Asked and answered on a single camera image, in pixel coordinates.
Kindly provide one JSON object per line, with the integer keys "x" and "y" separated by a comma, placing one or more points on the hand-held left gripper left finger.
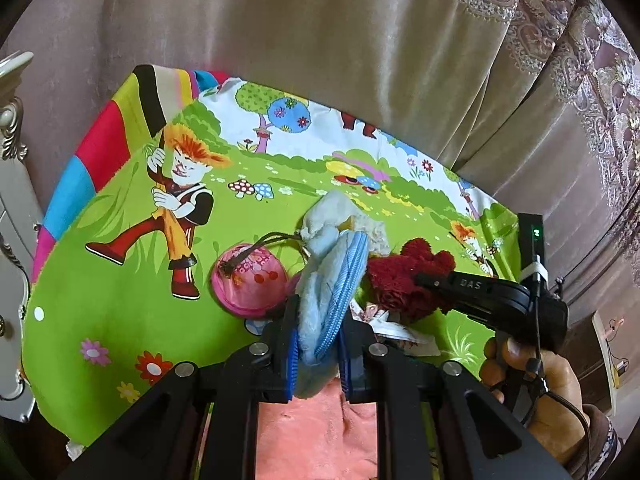
{"x": 290, "y": 350}

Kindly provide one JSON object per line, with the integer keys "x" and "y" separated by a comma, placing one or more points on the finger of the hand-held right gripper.
{"x": 465, "y": 287}

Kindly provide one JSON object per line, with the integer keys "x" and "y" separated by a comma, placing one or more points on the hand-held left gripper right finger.
{"x": 350, "y": 360}

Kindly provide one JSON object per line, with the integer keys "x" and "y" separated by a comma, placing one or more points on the light blue towel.
{"x": 317, "y": 305}

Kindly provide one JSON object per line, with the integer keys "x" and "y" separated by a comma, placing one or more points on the red fluffy cloth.
{"x": 400, "y": 280}

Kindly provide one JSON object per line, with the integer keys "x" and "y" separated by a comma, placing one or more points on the blue ribbed cloth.
{"x": 347, "y": 275}

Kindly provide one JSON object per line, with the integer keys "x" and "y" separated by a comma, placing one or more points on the person's right forearm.
{"x": 600, "y": 440}

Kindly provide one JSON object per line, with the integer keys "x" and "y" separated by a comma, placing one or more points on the person's right hand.
{"x": 555, "y": 410}

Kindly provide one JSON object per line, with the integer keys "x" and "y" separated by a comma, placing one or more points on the white red printed cloth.
{"x": 400, "y": 332}

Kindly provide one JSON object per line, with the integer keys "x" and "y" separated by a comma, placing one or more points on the white panel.
{"x": 610, "y": 340}

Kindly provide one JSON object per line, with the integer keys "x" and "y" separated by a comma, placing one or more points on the pink round pouch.
{"x": 250, "y": 285}

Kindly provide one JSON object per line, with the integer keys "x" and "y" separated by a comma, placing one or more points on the coral pink cloth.
{"x": 310, "y": 435}

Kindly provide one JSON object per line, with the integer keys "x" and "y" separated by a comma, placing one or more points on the small yellow white sponge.
{"x": 375, "y": 232}

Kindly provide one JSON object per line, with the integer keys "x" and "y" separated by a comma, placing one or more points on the grey white cloth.
{"x": 332, "y": 210}

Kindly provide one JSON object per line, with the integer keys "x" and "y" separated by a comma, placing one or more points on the cartoon printed blanket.
{"x": 125, "y": 310}

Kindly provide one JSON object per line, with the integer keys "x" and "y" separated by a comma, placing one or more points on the patterned lace curtain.
{"x": 600, "y": 85}

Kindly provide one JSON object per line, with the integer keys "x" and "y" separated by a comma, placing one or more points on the beige curtain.
{"x": 300, "y": 35}

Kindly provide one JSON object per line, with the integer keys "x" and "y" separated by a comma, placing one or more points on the white ornate cabinet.
{"x": 15, "y": 210}

